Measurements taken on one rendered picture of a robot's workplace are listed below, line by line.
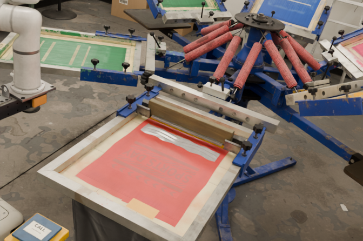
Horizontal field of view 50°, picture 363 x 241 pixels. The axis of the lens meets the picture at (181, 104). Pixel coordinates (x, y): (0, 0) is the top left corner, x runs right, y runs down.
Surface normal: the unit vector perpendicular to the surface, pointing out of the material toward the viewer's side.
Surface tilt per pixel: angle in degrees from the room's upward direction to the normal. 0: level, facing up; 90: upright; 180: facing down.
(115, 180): 0
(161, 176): 0
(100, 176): 0
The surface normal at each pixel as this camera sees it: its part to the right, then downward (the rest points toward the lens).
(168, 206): 0.16, -0.86
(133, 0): -0.39, 0.37
